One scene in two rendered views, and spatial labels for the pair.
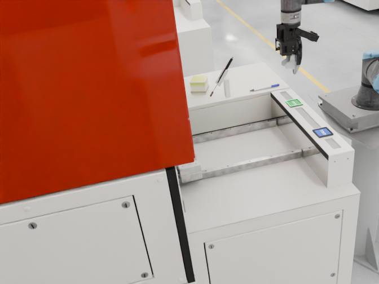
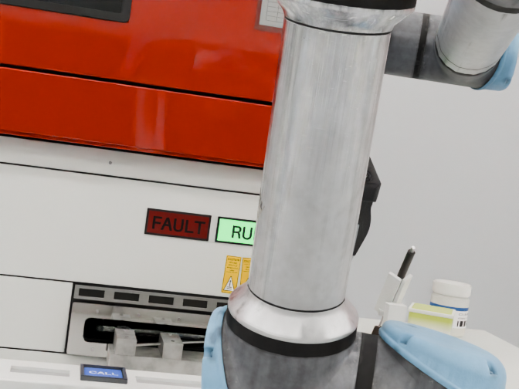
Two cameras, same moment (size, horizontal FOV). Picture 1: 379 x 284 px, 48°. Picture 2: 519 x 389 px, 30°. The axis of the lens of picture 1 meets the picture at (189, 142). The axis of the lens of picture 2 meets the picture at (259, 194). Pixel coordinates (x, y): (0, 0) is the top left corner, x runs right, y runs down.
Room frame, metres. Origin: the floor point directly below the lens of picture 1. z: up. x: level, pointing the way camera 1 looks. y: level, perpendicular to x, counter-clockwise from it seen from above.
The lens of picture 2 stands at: (1.37, -1.66, 1.27)
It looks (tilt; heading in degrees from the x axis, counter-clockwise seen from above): 3 degrees down; 86
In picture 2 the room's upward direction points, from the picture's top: 8 degrees clockwise
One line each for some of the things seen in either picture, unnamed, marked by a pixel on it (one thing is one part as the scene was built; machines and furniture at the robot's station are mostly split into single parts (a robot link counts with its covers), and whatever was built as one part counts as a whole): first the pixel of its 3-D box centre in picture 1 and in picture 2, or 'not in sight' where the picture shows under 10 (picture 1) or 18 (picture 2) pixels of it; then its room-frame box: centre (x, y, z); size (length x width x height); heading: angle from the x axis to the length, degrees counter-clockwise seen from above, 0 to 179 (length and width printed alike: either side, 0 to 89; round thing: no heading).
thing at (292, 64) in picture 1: (291, 65); not in sight; (1.54, -0.44, 1.14); 0.06 x 0.03 x 0.09; 97
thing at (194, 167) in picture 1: (189, 167); (124, 341); (1.30, 0.01, 0.89); 0.08 x 0.03 x 0.03; 97
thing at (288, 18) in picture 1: (291, 16); not in sight; (1.56, -0.44, 1.33); 0.08 x 0.08 x 0.05
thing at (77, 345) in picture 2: not in sight; (190, 338); (1.42, 0.10, 0.89); 0.44 x 0.02 x 0.10; 7
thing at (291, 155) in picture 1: (238, 166); not in sight; (1.35, -0.18, 0.84); 0.50 x 0.02 x 0.03; 97
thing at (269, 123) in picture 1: (221, 133); not in sight; (1.61, -0.14, 0.84); 0.50 x 0.02 x 0.03; 97
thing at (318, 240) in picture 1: (241, 214); not in sight; (1.55, -0.20, 0.41); 0.97 x 0.64 x 0.82; 7
